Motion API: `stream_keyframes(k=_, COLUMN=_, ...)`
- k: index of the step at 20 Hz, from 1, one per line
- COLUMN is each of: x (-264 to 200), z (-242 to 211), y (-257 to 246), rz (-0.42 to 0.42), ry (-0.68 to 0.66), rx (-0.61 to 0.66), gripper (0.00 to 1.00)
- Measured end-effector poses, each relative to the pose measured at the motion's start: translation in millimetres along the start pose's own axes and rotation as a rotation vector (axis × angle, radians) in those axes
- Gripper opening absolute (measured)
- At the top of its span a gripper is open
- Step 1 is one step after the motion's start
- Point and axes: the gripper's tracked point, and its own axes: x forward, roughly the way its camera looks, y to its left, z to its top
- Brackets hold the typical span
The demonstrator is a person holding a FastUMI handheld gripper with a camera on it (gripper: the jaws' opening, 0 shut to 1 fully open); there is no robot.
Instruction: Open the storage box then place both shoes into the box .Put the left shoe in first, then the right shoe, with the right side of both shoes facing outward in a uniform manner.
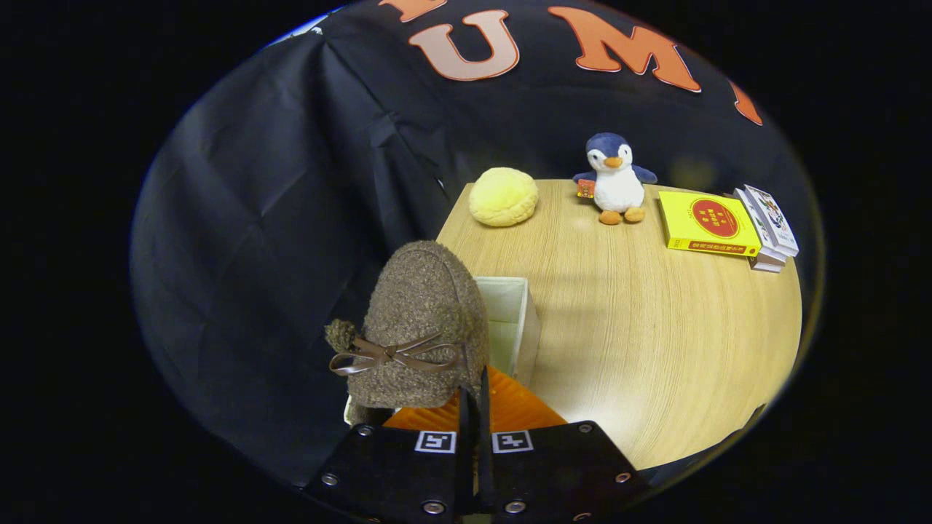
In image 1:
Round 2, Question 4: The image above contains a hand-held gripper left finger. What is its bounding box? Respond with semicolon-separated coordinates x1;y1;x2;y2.
301;388;479;524

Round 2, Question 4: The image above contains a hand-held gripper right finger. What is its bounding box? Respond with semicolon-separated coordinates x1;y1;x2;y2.
477;365;652;524

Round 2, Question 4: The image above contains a cream fabric storage box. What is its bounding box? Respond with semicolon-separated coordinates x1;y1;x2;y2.
473;276;543;390

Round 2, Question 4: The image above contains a black backdrop cloth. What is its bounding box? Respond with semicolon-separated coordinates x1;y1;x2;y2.
131;0;809;488

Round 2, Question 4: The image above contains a yellow bun plush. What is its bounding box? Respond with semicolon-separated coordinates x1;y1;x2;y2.
468;167;540;228

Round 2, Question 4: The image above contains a blue white penguin plush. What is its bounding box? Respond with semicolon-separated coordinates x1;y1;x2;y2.
572;132;658;226

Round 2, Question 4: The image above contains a yellow book with red circle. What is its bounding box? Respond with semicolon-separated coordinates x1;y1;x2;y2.
658;191;762;258

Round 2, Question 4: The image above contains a white illustrated book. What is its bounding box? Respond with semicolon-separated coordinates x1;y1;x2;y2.
744;185;800;257

